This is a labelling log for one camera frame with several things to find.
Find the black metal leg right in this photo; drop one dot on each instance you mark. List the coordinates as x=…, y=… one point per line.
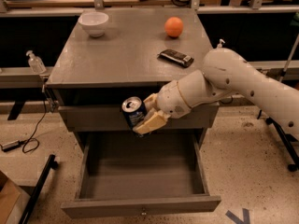
x=287, y=140

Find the white ceramic bowl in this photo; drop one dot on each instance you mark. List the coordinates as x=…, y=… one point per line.
x=93, y=23

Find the open grey lower drawer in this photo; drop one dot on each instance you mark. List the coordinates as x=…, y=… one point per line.
x=124, y=175

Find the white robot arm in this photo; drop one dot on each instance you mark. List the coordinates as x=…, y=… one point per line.
x=223, y=72

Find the dark snack bar wrapper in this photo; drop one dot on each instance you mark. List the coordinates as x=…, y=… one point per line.
x=176, y=57

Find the white pump bottle right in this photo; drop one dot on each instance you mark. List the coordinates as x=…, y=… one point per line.
x=221, y=43

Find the orange fruit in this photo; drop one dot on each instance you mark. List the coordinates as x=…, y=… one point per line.
x=173, y=27

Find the black metal leg left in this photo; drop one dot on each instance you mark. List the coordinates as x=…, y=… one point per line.
x=50, y=164

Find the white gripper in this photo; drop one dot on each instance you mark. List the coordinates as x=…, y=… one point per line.
x=171, y=100

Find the black metal leg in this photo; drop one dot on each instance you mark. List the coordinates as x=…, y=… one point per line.
x=287, y=140
x=50, y=164

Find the black power adapter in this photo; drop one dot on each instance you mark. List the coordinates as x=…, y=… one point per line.
x=9, y=146

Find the cardboard box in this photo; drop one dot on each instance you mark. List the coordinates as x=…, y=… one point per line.
x=13, y=200

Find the grabber stick tool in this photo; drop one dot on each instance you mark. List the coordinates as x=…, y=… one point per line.
x=286, y=65

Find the grey wooden drawer cabinet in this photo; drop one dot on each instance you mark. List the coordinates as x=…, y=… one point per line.
x=124, y=61

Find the blue pepsi can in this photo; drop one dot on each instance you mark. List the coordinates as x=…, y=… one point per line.
x=133, y=110

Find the clear sanitizer bottle left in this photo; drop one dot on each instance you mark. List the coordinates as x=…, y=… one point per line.
x=35, y=63

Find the closed grey upper drawer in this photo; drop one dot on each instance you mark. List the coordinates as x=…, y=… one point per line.
x=101, y=118

